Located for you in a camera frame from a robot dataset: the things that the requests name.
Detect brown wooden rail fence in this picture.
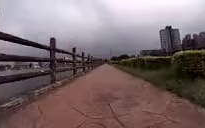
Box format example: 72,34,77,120
0,7,104,108

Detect distant trees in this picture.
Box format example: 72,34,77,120
110,53,137,62

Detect grass strip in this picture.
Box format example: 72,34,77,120
110,63,205,113

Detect trimmed green hedge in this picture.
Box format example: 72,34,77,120
109,49,205,80

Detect red stone-patterned path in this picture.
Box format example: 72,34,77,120
0,63,205,128

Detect group of distant buildings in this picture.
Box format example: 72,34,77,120
181,31,205,51

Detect grey river water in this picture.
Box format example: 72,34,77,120
0,65,91,101

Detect low stone kerb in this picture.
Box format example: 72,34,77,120
0,65,103,114

